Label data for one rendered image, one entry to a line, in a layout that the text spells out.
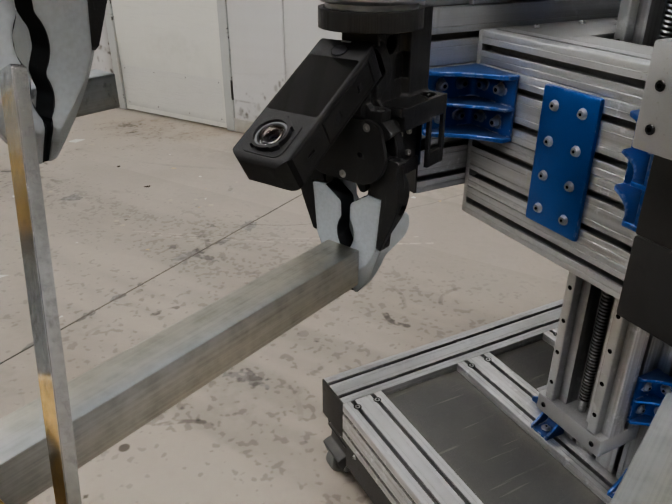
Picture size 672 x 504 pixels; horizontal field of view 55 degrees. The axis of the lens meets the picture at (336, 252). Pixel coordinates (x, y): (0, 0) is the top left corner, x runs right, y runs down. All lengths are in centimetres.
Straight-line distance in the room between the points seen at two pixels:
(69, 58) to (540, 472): 108
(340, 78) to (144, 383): 22
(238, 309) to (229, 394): 130
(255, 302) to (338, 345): 144
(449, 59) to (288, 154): 56
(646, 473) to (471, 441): 95
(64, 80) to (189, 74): 362
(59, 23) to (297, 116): 15
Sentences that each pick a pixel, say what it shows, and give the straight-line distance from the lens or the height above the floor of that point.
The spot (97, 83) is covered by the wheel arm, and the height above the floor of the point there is 96.
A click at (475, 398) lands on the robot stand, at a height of 21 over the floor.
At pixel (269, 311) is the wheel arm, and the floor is 86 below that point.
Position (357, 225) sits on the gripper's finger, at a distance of 47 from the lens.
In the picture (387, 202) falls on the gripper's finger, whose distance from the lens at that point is 45.
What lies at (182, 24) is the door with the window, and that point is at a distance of 391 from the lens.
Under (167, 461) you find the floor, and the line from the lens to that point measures 156.
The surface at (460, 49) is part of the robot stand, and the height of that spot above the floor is 92.
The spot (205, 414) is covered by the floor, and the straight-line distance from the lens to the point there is 165.
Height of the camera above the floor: 108
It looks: 27 degrees down
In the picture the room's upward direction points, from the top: straight up
